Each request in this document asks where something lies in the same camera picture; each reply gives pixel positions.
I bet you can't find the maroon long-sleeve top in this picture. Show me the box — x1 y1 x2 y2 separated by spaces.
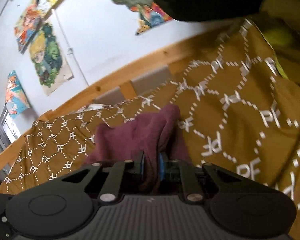
84 104 191 194

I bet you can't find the brown patterned PF blanket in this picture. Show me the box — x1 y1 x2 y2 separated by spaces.
0 21 300 239

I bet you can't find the anime boy poster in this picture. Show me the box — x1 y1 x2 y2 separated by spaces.
29 22 74 96

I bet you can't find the curled anime girl poster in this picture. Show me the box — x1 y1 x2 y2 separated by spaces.
5 70 31 119

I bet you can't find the top edge cartoon poster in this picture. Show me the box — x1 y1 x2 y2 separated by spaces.
14 3 43 53

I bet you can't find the colourful landscape poster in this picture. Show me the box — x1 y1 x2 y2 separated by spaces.
112 0 172 35

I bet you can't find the grey window frame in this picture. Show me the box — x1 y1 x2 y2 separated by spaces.
0 107 21 148

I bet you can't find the wooden bed frame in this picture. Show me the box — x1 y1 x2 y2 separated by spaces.
0 19 246 193

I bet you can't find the white wall conduit pipe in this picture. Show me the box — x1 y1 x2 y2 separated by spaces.
51 9 89 86

